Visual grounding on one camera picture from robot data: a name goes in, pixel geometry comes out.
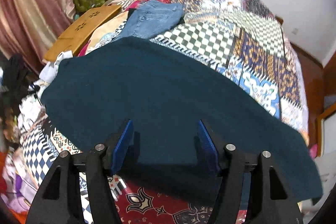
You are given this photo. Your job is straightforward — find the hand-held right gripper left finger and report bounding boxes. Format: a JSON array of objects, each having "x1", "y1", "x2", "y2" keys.
[{"x1": 25, "y1": 119, "x2": 135, "y2": 224}]

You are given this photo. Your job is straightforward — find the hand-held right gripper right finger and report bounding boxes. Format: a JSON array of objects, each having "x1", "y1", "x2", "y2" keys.
[{"x1": 194, "y1": 119, "x2": 304, "y2": 224}]

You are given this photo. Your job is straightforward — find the dark teal pants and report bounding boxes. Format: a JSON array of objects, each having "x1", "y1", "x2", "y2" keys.
[{"x1": 41, "y1": 36, "x2": 323, "y2": 206}]

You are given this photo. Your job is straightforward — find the red patterned cloth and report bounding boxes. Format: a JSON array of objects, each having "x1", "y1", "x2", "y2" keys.
[{"x1": 112, "y1": 178, "x2": 247, "y2": 224}]

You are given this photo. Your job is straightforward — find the patchwork printed bed sheet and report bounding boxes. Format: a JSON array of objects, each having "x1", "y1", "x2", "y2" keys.
[{"x1": 16, "y1": 0, "x2": 310, "y2": 224}]

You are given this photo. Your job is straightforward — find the pile of mixed clothes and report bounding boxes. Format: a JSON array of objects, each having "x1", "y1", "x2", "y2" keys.
[{"x1": 0, "y1": 52, "x2": 72, "y2": 214}]

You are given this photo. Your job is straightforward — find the wooden folding lap table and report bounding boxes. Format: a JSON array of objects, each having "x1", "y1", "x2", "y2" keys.
[{"x1": 43, "y1": 4, "x2": 122, "y2": 63}]

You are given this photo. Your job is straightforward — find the blue denim jeans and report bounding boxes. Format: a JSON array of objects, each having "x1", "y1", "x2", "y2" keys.
[{"x1": 112, "y1": 0, "x2": 185, "y2": 42}]

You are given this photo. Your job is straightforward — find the pink striped curtain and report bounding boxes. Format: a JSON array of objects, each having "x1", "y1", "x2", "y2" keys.
[{"x1": 0, "y1": 0, "x2": 75, "y2": 73}]

